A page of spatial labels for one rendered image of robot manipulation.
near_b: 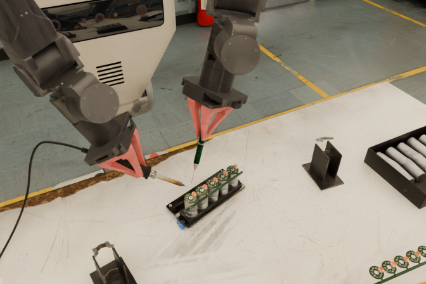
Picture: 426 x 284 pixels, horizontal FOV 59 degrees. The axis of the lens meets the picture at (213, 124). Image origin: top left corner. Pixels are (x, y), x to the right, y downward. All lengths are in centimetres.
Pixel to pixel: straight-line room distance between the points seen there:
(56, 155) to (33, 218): 134
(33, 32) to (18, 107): 210
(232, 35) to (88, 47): 46
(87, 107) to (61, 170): 155
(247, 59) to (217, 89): 10
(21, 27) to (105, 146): 21
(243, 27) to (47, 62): 28
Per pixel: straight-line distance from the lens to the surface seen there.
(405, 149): 99
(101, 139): 63
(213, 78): 61
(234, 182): 79
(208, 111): 61
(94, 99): 54
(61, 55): 60
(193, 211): 74
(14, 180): 213
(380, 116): 112
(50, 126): 240
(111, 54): 93
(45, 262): 78
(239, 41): 52
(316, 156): 86
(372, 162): 93
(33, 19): 56
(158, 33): 94
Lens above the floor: 136
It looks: 38 degrees down
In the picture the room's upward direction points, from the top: straight up
